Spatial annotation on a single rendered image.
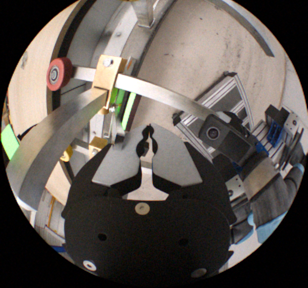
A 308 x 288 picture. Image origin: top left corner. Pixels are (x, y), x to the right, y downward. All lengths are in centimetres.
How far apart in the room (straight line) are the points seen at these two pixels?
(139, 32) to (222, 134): 38
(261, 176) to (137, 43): 45
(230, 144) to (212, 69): 110
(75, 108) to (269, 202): 29
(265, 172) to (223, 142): 10
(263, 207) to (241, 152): 11
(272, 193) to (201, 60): 116
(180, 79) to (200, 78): 21
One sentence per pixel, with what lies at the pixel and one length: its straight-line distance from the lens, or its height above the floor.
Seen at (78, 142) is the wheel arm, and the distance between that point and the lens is 41.
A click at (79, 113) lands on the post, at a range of 15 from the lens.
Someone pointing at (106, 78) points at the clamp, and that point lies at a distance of 23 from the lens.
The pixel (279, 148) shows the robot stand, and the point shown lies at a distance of 70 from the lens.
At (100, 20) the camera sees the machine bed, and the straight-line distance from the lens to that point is 52.
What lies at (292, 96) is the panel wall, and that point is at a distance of 289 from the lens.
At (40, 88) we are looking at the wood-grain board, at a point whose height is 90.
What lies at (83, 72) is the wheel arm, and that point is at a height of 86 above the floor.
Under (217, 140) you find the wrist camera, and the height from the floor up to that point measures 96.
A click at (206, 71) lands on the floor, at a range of 121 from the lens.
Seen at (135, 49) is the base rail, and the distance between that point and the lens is 40.
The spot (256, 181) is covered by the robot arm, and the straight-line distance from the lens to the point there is 19.
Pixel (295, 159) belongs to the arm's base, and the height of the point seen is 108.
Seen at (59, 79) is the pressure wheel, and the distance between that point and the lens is 27.
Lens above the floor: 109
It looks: 56 degrees down
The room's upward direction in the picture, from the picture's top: 179 degrees clockwise
